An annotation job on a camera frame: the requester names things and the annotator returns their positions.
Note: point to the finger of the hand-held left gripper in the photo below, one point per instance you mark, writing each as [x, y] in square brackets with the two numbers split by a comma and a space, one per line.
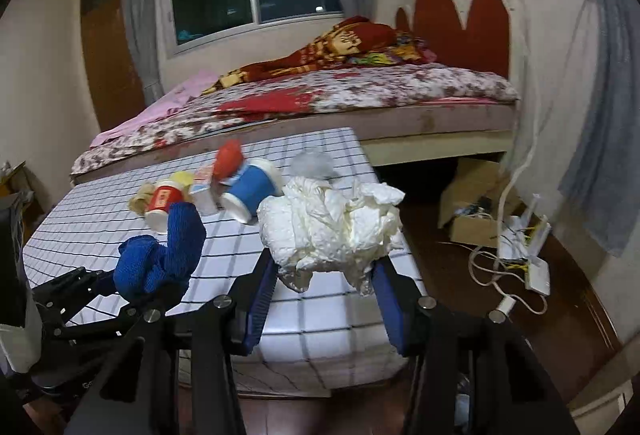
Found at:
[70, 287]
[110, 322]

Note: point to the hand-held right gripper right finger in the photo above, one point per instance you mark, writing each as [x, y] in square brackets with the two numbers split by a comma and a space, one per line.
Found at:
[392, 310]

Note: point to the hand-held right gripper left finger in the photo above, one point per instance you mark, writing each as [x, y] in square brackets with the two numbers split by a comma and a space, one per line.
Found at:
[260, 302]

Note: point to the white tissue paper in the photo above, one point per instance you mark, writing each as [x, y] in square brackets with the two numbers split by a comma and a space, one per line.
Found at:
[320, 225]

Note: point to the blue knitted cloth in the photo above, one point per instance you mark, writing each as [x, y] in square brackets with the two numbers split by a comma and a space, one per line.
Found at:
[180, 235]

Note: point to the beige rubber glove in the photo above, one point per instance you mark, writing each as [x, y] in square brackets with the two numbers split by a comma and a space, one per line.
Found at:
[137, 201]

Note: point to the light blue face mask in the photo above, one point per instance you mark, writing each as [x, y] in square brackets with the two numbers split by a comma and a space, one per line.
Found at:
[312, 162]

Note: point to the white checked tablecloth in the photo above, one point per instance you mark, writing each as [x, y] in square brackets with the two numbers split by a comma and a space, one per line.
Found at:
[100, 225]

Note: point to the white power adapter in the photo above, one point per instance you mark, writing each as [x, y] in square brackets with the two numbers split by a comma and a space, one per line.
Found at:
[505, 304]

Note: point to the blue paper cup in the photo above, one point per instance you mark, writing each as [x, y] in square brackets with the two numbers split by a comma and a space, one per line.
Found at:
[250, 187]

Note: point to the small white carton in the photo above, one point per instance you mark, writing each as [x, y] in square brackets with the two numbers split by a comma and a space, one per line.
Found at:
[205, 197]

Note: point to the red paper cup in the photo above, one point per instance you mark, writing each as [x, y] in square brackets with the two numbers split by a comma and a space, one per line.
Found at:
[165, 202]

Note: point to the red orange container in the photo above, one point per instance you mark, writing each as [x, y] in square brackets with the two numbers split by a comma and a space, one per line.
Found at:
[229, 157]

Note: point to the cardboard box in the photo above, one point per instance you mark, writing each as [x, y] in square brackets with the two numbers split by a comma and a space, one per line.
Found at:
[475, 185]

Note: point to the bed with mattress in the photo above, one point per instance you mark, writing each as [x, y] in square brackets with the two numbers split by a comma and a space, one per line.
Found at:
[450, 125]

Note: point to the pink sheet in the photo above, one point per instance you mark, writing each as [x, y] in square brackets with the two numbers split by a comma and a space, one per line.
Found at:
[170, 100]

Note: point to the floral quilt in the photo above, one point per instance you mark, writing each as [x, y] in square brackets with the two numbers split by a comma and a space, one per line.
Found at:
[400, 87]

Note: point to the brown wooden door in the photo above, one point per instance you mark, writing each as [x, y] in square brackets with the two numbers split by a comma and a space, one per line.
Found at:
[107, 60]

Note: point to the colourful pillow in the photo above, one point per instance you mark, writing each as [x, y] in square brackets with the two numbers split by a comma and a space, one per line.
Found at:
[400, 52]

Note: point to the red patterned blanket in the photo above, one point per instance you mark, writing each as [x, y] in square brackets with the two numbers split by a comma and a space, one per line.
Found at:
[350, 37]

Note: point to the grey hanging cloth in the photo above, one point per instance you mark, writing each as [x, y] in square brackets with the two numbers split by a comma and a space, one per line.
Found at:
[610, 115]

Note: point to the red scalloped headboard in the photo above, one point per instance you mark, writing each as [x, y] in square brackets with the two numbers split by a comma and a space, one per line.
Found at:
[480, 30]

